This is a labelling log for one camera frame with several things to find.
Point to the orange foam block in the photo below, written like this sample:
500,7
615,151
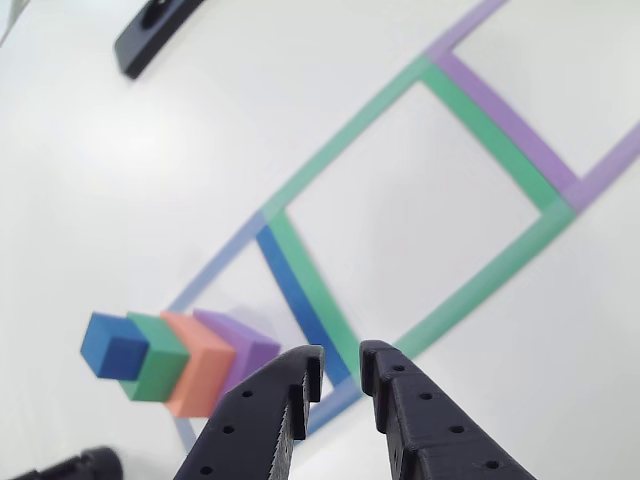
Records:
200,385

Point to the green foam cube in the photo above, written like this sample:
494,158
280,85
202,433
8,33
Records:
160,370

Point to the small blue foam cube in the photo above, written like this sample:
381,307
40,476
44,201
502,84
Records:
110,345

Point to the purple foam block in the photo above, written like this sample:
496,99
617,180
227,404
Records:
250,357

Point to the blue tape square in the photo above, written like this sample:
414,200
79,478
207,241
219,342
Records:
295,290

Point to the black tripod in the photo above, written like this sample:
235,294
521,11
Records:
85,465

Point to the green tape square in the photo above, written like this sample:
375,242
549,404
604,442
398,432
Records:
480,125

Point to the purple tape square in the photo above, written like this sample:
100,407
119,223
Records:
505,115

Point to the black power strip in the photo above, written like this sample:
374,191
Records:
145,35

